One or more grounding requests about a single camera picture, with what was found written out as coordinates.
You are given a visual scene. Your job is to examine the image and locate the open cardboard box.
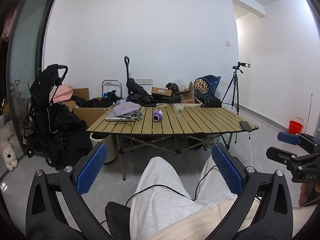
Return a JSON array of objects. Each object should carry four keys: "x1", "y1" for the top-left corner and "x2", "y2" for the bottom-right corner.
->
[{"x1": 174, "y1": 81, "x2": 197, "y2": 104}]

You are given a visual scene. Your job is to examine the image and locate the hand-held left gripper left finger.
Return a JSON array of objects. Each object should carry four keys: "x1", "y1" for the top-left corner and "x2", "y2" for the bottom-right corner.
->
[{"x1": 25, "y1": 142, "x2": 113, "y2": 240}]

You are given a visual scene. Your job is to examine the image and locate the red bucket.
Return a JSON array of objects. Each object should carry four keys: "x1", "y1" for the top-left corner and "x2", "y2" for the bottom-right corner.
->
[{"x1": 288, "y1": 117, "x2": 305, "y2": 135}]

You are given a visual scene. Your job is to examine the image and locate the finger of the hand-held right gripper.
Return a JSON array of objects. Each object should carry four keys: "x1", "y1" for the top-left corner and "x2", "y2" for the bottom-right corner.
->
[
  {"x1": 266, "y1": 146, "x2": 309, "y2": 168},
  {"x1": 277, "y1": 131, "x2": 320, "y2": 153}
]

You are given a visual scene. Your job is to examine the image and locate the black suitcase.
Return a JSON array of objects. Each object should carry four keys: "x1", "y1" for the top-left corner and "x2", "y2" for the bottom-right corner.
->
[{"x1": 195, "y1": 92, "x2": 222, "y2": 108}]

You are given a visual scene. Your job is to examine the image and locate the blue bag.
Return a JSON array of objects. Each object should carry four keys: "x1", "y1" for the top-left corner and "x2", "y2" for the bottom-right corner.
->
[{"x1": 197, "y1": 75, "x2": 222, "y2": 98}]

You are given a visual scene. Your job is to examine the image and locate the black tripod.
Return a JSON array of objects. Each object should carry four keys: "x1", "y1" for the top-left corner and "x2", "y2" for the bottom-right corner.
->
[{"x1": 221, "y1": 66, "x2": 244, "y2": 116}]

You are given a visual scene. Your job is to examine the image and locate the silver laptop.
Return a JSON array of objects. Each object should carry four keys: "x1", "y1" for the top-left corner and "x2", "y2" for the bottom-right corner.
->
[{"x1": 105, "y1": 111, "x2": 142, "y2": 122}]

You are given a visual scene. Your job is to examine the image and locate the large cardboard box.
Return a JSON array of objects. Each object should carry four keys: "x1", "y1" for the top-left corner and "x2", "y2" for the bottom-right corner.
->
[{"x1": 72, "y1": 107, "x2": 108, "y2": 128}]

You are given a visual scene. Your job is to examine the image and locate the white waste bin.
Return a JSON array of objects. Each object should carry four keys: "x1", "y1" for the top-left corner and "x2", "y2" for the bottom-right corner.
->
[{"x1": 90, "y1": 132, "x2": 117, "y2": 165}]

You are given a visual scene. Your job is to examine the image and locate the person's grey trousers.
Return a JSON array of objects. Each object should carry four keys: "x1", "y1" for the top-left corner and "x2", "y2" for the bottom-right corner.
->
[{"x1": 129, "y1": 155, "x2": 238, "y2": 240}]

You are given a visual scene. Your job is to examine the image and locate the black stroller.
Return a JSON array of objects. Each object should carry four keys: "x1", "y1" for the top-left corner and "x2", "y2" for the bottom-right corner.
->
[{"x1": 22, "y1": 64, "x2": 69, "y2": 171}]

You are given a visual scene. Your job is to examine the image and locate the white charging cable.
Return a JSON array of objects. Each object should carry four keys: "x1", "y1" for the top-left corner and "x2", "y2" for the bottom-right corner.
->
[{"x1": 247, "y1": 126, "x2": 258, "y2": 167}]

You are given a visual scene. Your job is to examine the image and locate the white plush toy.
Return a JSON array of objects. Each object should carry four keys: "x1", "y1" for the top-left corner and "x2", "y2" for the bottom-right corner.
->
[{"x1": 0, "y1": 136, "x2": 19, "y2": 172}]

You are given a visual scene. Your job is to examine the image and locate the glass sliding door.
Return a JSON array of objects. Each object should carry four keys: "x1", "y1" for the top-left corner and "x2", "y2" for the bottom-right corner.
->
[{"x1": 6, "y1": 0, "x2": 57, "y2": 161}]

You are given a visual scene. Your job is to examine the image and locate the black cart handle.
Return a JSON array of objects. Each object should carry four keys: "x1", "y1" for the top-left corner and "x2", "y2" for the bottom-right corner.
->
[{"x1": 124, "y1": 56, "x2": 133, "y2": 101}]

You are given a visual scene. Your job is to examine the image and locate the woven rattan ball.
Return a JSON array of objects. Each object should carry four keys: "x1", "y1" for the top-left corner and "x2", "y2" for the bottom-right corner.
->
[{"x1": 194, "y1": 78, "x2": 209, "y2": 93}]

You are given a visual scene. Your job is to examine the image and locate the white metal folding stool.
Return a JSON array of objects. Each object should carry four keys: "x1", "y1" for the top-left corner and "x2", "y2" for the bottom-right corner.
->
[{"x1": 102, "y1": 79, "x2": 123, "y2": 98}]

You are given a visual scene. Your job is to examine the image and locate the slatted folding table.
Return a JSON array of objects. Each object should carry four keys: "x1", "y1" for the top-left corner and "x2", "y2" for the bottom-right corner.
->
[{"x1": 86, "y1": 107, "x2": 259, "y2": 181}]

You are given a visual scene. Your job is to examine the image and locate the black cable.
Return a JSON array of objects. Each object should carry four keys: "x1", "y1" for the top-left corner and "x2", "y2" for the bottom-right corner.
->
[{"x1": 100, "y1": 164, "x2": 218, "y2": 226}]

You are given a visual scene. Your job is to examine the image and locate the pile of black clothing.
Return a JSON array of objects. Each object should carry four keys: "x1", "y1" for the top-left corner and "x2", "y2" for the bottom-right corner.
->
[{"x1": 49, "y1": 102, "x2": 93, "y2": 167}]

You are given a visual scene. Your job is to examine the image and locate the person's beige jacket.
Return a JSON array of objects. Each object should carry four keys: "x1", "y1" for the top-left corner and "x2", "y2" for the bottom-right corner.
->
[{"x1": 147, "y1": 199, "x2": 264, "y2": 240}]

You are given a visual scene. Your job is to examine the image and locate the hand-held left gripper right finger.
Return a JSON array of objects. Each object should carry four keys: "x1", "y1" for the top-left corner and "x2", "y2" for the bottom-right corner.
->
[{"x1": 211, "y1": 142, "x2": 293, "y2": 240}]

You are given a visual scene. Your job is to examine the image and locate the black folded bag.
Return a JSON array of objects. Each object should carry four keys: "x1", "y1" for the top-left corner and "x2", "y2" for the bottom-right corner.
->
[{"x1": 127, "y1": 78, "x2": 152, "y2": 101}]

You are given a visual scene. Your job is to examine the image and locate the black seat cushion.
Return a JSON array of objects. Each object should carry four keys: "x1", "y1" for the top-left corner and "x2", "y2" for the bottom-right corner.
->
[{"x1": 105, "y1": 201, "x2": 132, "y2": 240}]

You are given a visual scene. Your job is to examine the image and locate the person's right hand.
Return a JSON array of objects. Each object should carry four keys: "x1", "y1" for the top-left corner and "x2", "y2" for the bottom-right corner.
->
[{"x1": 299, "y1": 182, "x2": 320, "y2": 207}]

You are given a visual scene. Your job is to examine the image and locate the purple pouch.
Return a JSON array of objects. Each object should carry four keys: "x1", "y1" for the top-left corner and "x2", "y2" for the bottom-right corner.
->
[{"x1": 114, "y1": 100, "x2": 142, "y2": 117}]

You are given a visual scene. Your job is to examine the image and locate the cardboard box with slot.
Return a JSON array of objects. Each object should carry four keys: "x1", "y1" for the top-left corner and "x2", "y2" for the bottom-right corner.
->
[{"x1": 151, "y1": 87, "x2": 174, "y2": 98}]

